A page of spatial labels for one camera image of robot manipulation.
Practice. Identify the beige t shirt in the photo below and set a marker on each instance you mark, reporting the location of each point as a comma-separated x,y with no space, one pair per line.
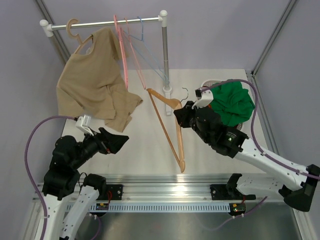
92,84

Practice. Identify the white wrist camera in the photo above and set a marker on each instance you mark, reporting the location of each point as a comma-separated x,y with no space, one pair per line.
204,97
83,124

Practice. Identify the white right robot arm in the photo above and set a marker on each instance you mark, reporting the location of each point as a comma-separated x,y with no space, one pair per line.
295,183

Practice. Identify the thick pink plastic hanger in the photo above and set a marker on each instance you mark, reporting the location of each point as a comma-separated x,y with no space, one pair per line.
122,50

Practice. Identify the thin pink plastic hanger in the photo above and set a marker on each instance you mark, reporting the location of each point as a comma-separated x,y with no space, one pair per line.
136,61

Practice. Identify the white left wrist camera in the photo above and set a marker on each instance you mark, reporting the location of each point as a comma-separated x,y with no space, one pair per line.
83,124

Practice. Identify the beige plastic hanger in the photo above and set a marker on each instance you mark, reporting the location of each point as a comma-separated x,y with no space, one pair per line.
81,43

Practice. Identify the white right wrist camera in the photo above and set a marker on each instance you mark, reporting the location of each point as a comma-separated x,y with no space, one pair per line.
204,97

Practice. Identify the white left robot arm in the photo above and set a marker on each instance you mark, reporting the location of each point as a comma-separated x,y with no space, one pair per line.
62,177

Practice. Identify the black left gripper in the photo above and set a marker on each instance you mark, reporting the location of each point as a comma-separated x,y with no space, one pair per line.
115,141

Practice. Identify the green t shirt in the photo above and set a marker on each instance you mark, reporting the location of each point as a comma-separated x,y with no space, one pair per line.
232,102

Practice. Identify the white metal clothes rack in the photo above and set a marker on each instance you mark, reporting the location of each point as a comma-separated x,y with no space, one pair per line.
161,18

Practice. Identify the blue wire hanger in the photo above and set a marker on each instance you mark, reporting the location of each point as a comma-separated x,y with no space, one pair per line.
150,52

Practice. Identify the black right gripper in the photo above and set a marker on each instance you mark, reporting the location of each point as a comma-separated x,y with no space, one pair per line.
185,113

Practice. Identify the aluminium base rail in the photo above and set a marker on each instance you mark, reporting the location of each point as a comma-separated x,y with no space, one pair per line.
165,196

